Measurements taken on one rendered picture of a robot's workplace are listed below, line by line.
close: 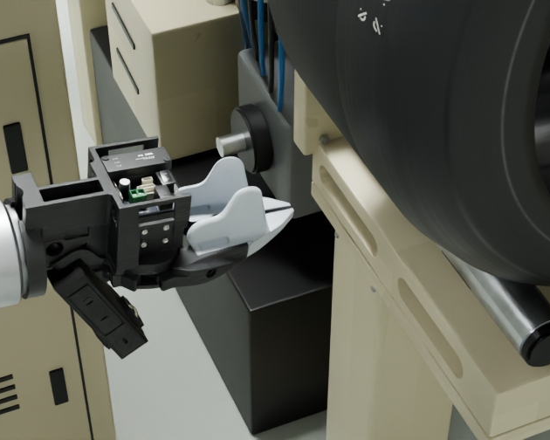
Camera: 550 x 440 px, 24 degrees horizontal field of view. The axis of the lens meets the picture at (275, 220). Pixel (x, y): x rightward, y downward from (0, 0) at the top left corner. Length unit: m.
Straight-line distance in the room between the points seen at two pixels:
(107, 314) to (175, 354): 1.28
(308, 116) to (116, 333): 0.37
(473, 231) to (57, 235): 0.29
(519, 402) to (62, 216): 0.42
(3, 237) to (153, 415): 1.29
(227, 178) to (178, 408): 1.22
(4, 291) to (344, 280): 0.79
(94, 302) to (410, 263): 0.34
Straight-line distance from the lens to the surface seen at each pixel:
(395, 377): 1.63
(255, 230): 0.93
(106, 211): 0.87
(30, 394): 1.86
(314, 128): 1.24
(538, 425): 1.12
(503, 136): 0.84
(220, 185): 0.94
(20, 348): 1.79
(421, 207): 0.90
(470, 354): 1.07
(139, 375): 2.19
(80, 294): 0.91
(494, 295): 1.05
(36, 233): 0.87
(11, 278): 0.86
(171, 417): 2.12
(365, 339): 1.59
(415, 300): 1.17
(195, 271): 0.90
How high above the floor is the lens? 1.67
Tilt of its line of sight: 43 degrees down
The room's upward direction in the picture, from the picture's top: straight up
